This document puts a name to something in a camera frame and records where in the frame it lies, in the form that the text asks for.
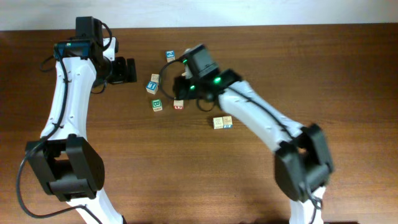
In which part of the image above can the wooden block number 8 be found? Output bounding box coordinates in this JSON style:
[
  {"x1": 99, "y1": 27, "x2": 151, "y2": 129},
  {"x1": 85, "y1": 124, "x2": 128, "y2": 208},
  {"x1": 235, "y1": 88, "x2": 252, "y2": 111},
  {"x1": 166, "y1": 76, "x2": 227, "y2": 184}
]
[{"x1": 174, "y1": 100, "x2": 184, "y2": 110}]

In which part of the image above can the wooden block green letter N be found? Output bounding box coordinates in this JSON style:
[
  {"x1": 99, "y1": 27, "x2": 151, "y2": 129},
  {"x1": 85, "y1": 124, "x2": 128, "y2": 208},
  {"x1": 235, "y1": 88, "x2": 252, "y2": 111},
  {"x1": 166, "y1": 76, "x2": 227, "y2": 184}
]
[{"x1": 213, "y1": 117, "x2": 224, "y2": 129}]

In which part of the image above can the wooden block blue edge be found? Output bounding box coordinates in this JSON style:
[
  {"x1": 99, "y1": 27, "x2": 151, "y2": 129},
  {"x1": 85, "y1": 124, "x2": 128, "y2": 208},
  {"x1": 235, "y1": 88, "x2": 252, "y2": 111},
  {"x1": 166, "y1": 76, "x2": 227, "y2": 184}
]
[{"x1": 222, "y1": 116, "x2": 233, "y2": 129}]

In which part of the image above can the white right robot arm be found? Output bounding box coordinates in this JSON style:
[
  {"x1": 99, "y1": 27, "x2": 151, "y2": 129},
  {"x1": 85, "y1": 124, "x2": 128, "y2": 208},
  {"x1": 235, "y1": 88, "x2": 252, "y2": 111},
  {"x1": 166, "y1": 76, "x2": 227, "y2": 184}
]
[{"x1": 173, "y1": 44, "x2": 334, "y2": 223}]

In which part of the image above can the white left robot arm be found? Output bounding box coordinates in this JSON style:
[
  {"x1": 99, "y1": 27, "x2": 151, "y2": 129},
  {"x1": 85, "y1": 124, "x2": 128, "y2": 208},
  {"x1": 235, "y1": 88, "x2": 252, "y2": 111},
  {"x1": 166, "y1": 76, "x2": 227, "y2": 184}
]
[{"x1": 21, "y1": 16, "x2": 137, "y2": 223}]

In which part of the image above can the wooden block green letter B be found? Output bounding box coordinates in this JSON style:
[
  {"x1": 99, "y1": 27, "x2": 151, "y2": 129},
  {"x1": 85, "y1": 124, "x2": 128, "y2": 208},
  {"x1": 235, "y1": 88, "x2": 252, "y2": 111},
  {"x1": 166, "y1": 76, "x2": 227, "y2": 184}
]
[{"x1": 151, "y1": 99, "x2": 163, "y2": 112}]

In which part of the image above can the wooden block with dog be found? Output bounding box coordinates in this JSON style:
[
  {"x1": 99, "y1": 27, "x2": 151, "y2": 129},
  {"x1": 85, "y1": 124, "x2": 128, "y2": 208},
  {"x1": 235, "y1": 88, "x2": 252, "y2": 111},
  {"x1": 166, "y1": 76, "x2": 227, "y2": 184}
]
[{"x1": 151, "y1": 74, "x2": 160, "y2": 83}]

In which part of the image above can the wooden block blue letter T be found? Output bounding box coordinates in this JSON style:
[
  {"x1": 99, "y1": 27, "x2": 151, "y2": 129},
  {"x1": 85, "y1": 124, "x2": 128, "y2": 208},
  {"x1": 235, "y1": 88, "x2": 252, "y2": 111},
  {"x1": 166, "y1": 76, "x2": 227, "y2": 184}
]
[{"x1": 146, "y1": 81, "x2": 159, "y2": 95}]

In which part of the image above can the wooden block blue letter Z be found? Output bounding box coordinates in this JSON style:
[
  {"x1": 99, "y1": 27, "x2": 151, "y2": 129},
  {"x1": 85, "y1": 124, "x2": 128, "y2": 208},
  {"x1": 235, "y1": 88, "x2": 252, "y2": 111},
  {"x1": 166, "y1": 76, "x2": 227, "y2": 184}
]
[{"x1": 165, "y1": 50, "x2": 175, "y2": 62}]

